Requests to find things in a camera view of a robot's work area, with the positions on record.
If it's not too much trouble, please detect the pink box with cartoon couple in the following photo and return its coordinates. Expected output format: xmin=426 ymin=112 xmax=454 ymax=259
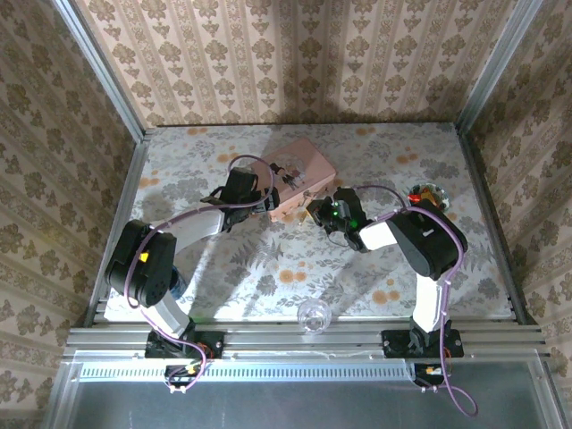
xmin=261 ymin=137 xmax=337 ymax=223

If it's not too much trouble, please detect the clear glass cup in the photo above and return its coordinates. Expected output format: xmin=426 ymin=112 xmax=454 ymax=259
xmin=297 ymin=298 xmax=332 ymax=335

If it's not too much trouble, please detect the glass candy bowl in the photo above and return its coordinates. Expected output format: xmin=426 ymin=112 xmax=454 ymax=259
xmin=407 ymin=181 xmax=450 ymax=212

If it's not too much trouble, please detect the black connector box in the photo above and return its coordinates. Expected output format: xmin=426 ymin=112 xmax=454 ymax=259
xmin=413 ymin=362 xmax=448 ymax=388
xmin=164 ymin=364 xmax=202 ymax=388

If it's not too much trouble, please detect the grey metal sheet panel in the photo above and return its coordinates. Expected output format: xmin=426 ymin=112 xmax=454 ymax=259
xmin=44 ymin=350 xmax=572 ymax=429

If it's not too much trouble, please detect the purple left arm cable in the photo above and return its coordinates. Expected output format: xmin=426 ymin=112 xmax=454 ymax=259
xmin=123 ymin=154 xmax=276 ymax=395

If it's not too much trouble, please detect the aluminium side rail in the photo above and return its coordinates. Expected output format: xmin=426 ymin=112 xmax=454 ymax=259
xmin=453 ymin=122 xmax=533 ymax=325
xmin=84 ymin=129 xmax=151 ymax=327

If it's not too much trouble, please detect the aluminium cross rail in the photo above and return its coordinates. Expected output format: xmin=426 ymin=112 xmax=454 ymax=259
xmin=62 ymin=325 xmax=549 ymax=359

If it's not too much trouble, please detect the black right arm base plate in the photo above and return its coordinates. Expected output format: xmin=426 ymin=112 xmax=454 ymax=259
xmin=382 ymin=329 xmax=465 ymax=358

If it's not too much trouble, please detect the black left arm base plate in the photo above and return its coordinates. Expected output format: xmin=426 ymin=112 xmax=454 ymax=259
xmin=145 ymin=329 xmax=224 ymax=360

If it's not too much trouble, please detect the slotted grey cable duct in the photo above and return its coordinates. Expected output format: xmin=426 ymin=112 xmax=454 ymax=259
xmin=80 ymin=361 xmax=415 ymax=382

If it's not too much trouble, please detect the aluminium upright post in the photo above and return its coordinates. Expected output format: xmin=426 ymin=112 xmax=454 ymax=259
xmin=455 ymin=0 xmax=544 ymax=130
xmin=53 ymin=0 xmax=147 ymax=142

